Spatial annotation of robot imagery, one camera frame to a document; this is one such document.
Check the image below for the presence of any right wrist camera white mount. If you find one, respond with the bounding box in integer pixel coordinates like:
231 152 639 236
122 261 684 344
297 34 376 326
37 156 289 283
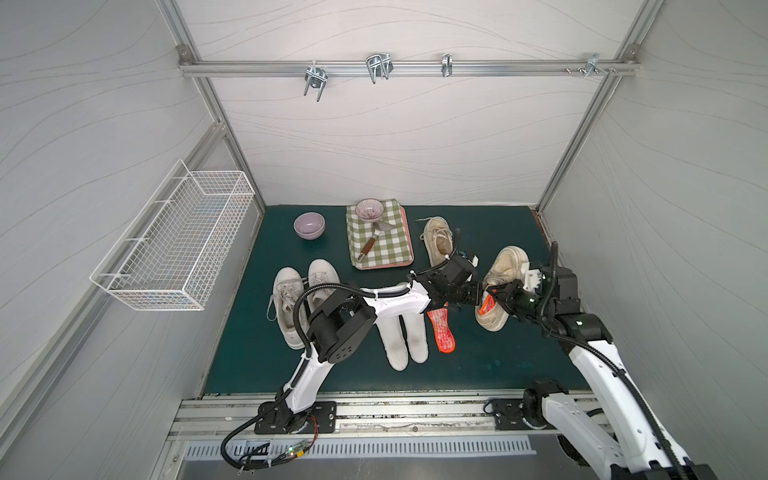
522 269 542 293

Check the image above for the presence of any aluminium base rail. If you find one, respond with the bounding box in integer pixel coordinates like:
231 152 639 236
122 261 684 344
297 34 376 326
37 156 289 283
166 389 523 441

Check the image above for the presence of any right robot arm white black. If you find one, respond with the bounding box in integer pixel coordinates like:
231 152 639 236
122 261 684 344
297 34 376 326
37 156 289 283
485 267 716 479

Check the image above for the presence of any metal hook bracket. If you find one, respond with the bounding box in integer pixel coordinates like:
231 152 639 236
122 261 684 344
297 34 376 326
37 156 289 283
303 63 329 102
564 53 618 78
365 53 394 84
441 53 453 78

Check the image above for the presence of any purple bowl on table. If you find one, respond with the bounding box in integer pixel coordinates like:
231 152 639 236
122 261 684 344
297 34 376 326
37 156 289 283
293 212 326 240

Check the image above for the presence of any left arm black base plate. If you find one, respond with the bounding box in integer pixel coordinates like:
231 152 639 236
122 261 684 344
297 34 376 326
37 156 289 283
254 401 337 435

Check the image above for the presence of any green white checkered cloth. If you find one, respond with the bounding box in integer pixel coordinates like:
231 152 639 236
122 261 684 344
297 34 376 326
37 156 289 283
346 199 414 271

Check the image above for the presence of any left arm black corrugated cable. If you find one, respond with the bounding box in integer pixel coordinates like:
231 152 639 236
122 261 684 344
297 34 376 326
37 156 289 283
292 281 415 358

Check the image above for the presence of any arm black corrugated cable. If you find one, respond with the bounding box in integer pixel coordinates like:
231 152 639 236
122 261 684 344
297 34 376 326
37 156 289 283
536 241 691 480
292 281 415 358

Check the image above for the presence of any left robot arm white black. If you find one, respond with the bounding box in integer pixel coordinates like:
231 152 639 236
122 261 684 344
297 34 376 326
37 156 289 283
276 251 482 416

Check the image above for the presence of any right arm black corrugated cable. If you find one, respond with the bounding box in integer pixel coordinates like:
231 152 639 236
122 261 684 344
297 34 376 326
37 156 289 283
536 241 691 480

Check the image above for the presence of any aluminium cross rail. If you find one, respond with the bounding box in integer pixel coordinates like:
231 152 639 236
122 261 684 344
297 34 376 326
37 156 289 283
180 57 641 78

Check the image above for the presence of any red patterned insole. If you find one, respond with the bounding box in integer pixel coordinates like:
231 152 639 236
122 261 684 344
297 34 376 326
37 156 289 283
476 292 496 319
427 307 456 354

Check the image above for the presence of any pink speckled bowl on cloth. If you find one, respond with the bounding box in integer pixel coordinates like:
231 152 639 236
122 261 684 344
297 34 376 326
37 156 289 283
354 198 385 223

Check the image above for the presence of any white sneaker with laces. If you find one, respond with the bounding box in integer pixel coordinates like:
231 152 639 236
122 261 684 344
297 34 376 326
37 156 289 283
267 267 304 350

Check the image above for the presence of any metal spatula wooden handle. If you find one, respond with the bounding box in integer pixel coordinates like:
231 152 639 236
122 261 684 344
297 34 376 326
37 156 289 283
357 220 396 262

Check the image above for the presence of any pink tray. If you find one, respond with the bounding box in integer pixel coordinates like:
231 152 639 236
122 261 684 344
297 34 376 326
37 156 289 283
358 206 415 271

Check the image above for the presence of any white wire basket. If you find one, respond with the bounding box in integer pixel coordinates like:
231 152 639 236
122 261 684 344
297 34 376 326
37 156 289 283
90 160 255 312

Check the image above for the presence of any white insole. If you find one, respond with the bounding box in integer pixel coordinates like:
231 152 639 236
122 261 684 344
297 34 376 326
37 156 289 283
376 317 409 372
403 313 429 364

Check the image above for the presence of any beige sneaker one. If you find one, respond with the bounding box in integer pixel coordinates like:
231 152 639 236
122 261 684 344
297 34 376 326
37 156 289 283
420 216 454 267
475 246 530 332

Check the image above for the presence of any white vent strip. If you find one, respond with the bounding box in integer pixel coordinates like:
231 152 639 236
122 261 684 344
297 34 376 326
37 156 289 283
184 434 536 461

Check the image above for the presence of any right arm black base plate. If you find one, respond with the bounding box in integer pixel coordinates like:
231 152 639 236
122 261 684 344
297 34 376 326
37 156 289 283
483 398 546 431

